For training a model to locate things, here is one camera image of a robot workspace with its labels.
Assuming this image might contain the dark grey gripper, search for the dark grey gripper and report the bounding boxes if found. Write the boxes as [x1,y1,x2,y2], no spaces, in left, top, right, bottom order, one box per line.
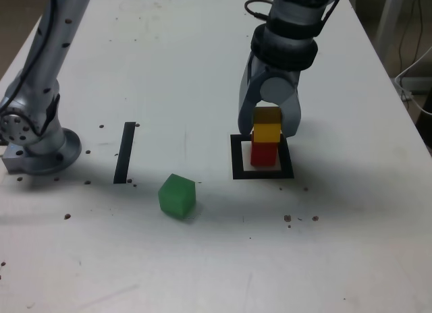
[238,52,303,139]

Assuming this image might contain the yellow cube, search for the yellow cube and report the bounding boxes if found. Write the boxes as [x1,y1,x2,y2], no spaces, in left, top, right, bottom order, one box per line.
[252,106,284,144]

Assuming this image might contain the red cube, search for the red cube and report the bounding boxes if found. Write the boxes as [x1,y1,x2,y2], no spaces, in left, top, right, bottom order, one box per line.
[250,131,278,168]

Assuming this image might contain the green cube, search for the green cube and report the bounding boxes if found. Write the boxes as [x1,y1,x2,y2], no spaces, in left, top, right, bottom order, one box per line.
[157,173,197,221]

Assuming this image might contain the black tape square outline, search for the black tape square outline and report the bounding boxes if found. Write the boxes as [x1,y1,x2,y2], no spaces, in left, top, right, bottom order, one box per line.
[230,134,295,181]

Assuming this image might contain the black tape strip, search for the black tape strip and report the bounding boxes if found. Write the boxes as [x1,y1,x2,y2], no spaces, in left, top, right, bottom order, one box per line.
[113,121,136,185]

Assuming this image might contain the black camera cable loop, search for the black camera cable loop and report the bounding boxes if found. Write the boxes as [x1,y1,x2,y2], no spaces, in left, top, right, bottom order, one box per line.
[244,0,275,21]

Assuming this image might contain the white background cable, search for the white background cable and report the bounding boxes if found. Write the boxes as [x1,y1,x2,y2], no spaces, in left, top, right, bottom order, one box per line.
[394,45,432,117]

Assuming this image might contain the black background cable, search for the black background cable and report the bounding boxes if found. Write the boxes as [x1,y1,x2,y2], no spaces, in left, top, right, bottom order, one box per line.
[399,0,425,71]

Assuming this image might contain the white background post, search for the white background post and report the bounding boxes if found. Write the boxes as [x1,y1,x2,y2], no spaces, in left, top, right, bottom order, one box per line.
[374,0,406,63]

